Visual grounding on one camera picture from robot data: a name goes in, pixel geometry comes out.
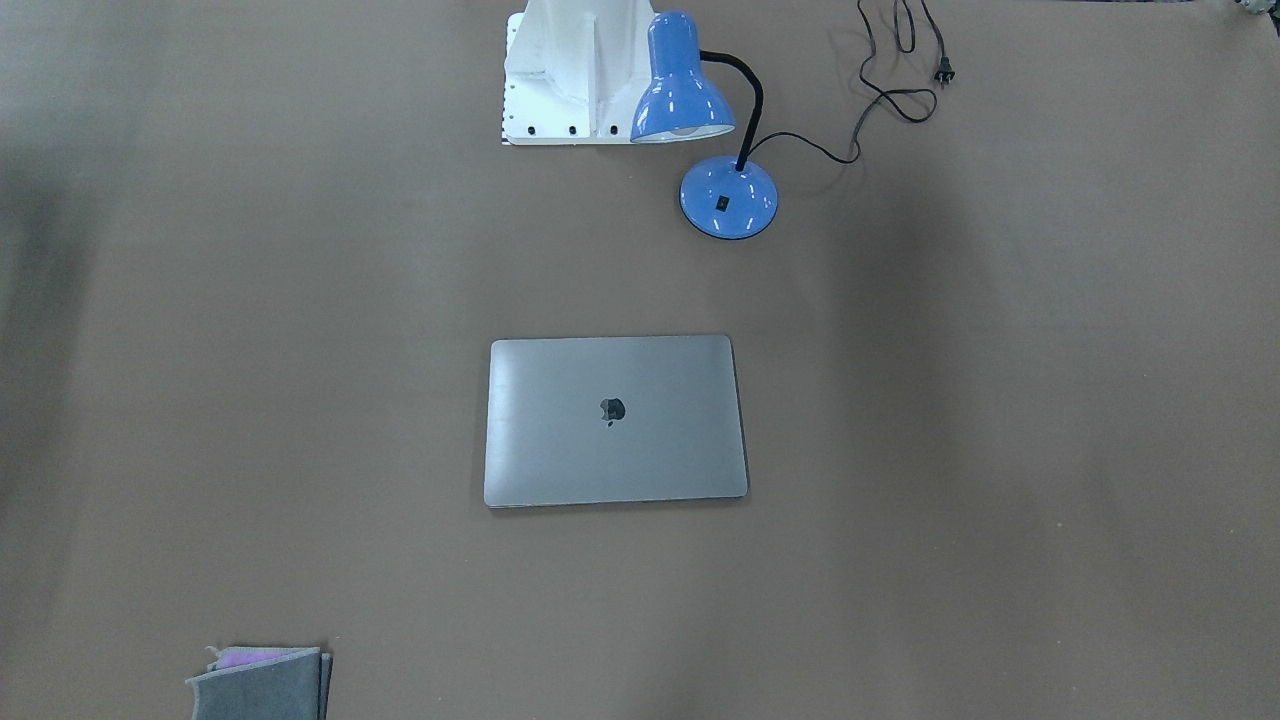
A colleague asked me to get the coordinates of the grey laptop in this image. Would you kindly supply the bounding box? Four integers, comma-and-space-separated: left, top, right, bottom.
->
483, 334, 750, 509

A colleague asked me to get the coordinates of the blue desk lamp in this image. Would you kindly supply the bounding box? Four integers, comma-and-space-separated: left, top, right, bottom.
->
628, 12, 780, 242

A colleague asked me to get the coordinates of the folded grey cloth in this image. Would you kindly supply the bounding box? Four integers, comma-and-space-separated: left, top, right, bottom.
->
186, 646, 332, 719

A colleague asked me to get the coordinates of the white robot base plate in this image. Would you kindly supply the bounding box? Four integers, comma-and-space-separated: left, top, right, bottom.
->
500, 1, 657, 146

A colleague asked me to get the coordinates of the black lamp power cable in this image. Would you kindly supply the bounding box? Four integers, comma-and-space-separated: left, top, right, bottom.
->
745, 0, 957, 167

